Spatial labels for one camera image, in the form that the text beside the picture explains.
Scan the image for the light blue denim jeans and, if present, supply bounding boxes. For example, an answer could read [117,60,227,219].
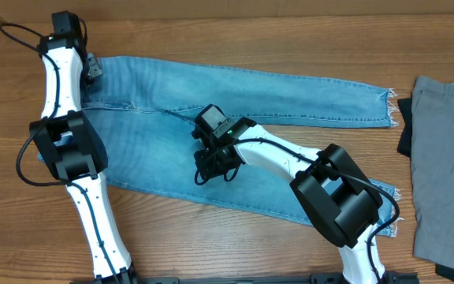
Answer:
[37,54,404,237]

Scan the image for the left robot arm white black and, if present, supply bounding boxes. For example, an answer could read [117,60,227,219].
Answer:
[29,11,140,283]

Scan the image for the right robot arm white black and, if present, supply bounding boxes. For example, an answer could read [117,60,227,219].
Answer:
[192,104,385,283]

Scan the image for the black garment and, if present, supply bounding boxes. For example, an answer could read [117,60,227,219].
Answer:
[397,98,412,158]

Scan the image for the grey folded garment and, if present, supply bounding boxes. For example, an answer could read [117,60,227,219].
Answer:
[411,76,454,269]

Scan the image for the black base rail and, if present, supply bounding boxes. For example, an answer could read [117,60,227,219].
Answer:
[71,271,420,284]

